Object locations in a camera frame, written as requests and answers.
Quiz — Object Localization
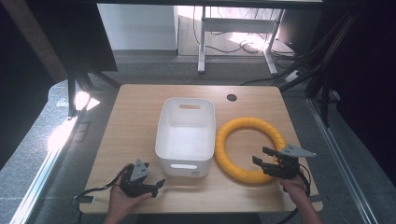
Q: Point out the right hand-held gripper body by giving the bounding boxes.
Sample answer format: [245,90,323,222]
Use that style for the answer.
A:
[262,143,318,180]

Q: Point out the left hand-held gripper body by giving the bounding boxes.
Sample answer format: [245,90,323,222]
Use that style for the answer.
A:
[119,159,157,199]

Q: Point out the yellow foam ring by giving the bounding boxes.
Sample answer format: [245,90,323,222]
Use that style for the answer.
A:
[214,116,288,185]

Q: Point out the white plastic bin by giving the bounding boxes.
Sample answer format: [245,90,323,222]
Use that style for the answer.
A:
[154,97,217,178]

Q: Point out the person's left hand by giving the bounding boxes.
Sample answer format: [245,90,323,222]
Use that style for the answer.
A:
[107,173,154,217]

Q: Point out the person's right hand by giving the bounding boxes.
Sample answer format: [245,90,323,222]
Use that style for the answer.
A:
[278,175,308,203]

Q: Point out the black seat edge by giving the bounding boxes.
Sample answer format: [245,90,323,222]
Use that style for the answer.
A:
[135,212,263,224]

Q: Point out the white power strip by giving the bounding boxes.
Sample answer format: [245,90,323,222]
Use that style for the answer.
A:
[284,70,303,83]

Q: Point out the black tripod stand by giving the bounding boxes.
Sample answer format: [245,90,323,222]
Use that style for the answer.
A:
[66,61,121,120]
[272,8,362,128]

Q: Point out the black computer case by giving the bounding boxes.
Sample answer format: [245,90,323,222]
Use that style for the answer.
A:
[276,8,323,56]

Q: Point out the dark panel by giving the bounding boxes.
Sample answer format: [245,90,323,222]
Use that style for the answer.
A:
[23,0,119,74]

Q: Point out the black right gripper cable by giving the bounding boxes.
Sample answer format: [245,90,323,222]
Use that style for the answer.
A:
[276,163,313,224]

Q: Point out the aluminium rail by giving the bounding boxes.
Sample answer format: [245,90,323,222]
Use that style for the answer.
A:
[305,97,379,224]
[8,115,80,224]

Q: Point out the black floor cables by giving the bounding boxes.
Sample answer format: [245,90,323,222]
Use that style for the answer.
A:
[191,6,300,87]

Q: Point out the white metal desk frame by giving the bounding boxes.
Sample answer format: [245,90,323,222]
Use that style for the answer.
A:
[197,6,286,77]

